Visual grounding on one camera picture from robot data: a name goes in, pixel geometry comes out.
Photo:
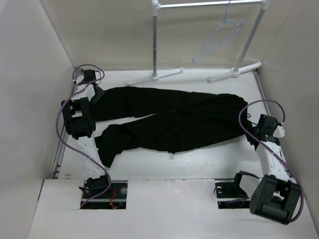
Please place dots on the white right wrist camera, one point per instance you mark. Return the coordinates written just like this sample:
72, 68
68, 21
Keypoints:
279, 131

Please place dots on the white garment rack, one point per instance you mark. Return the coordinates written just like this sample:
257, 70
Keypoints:
234, 72

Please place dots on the black trousers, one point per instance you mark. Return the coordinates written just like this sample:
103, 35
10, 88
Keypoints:
167, 120

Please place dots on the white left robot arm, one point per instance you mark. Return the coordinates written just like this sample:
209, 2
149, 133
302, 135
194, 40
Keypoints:
79, 123

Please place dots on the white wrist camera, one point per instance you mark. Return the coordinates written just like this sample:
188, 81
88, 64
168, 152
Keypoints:
78, 80
279, 131

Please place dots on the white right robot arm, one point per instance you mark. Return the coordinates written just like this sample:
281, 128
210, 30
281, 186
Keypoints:
273, 196

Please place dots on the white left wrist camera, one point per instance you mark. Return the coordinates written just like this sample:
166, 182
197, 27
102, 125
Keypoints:
78, 80

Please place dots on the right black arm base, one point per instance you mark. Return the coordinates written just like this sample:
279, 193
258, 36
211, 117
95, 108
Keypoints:
230, 197

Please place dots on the left aluminium table rail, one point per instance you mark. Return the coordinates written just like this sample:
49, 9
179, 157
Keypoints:
58, 157

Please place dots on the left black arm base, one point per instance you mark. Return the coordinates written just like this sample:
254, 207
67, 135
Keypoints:
114, 199

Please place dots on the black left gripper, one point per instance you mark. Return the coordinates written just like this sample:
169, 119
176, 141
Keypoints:
100, 94

